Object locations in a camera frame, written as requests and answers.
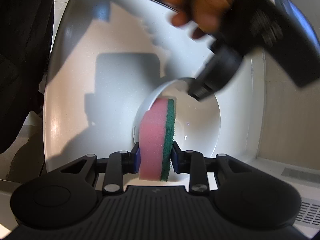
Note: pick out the grey wall vent grille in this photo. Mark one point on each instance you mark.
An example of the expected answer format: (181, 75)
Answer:
(301, 175)

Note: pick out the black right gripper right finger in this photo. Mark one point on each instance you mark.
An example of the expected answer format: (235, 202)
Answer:
(192, 163)

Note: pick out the pink green scrub sponge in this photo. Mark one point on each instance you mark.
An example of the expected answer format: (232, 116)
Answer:
(156, 134)

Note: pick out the white ceramic bowl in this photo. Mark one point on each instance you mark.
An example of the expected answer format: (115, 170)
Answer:
(197, 123)

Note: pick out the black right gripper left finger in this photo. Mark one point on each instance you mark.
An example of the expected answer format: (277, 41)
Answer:
(116, 165)

